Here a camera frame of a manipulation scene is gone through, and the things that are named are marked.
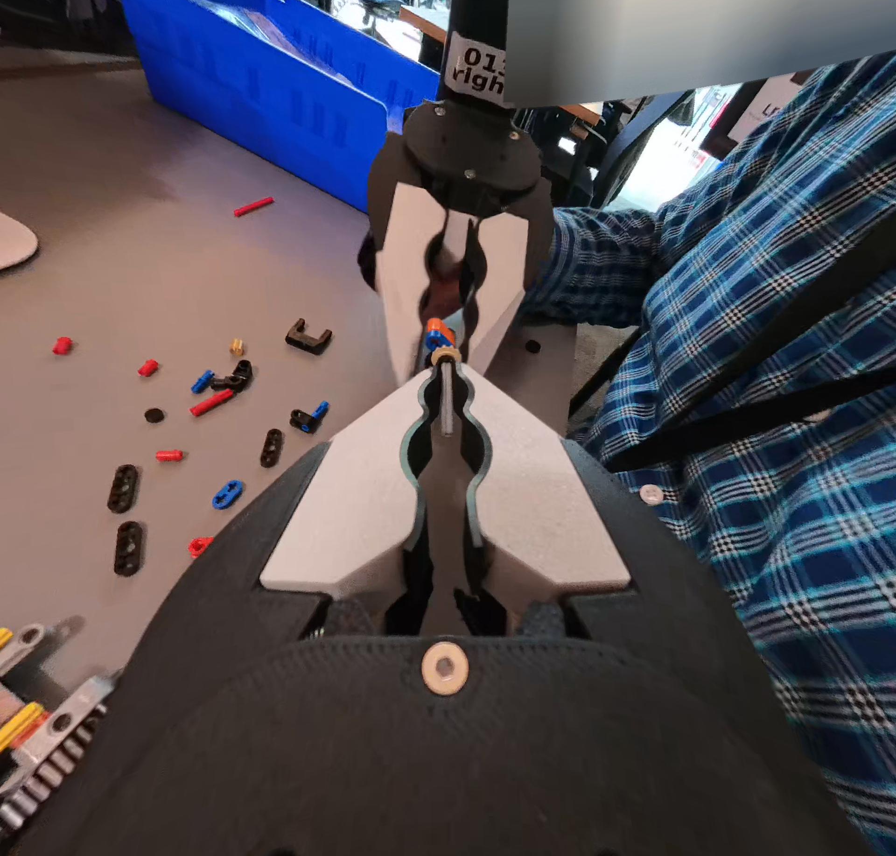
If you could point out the person's right forearm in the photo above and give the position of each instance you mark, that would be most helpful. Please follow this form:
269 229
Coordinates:
602 268

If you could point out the red lego axle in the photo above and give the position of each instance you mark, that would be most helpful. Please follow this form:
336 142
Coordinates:
253 206
211 402

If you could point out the blue lego liftarm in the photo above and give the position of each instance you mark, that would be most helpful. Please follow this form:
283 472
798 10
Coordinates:
227 494

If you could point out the white book stand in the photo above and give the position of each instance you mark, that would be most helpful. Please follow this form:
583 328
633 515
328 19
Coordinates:
10 243

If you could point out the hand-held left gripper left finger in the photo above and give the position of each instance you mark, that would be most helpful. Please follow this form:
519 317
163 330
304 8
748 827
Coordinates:
350 513

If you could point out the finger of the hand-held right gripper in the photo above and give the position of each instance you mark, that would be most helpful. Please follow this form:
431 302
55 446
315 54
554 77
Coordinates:
500 261
402 275

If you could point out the short black lego liftarm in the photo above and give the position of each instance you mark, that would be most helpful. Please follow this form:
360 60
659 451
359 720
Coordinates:
271 448

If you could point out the long lego chassis assembly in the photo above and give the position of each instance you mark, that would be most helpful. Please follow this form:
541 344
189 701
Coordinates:
49 744

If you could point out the white paper sign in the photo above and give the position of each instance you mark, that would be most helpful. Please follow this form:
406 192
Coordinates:
770 110

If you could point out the blue plastic bin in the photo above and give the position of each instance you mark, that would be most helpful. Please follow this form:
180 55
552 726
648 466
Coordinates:
245 100

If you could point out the clear bags of lego parts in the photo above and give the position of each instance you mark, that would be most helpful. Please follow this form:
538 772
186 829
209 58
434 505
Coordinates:
280 26

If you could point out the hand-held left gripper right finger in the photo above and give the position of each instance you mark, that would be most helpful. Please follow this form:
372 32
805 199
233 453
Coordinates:
546 513

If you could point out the person's torso in plaid shirt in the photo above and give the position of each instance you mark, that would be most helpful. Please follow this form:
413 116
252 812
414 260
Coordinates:
770 520

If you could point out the red lego bush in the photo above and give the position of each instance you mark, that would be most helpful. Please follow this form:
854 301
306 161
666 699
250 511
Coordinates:
199 546

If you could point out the black lego bracket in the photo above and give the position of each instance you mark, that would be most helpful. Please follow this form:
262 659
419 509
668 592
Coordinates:
308 338

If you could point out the small lego gear subassembly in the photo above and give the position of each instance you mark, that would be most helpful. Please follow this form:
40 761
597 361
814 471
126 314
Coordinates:
446 408

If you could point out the black lego connector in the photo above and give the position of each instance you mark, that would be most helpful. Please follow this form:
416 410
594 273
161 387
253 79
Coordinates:
233 378

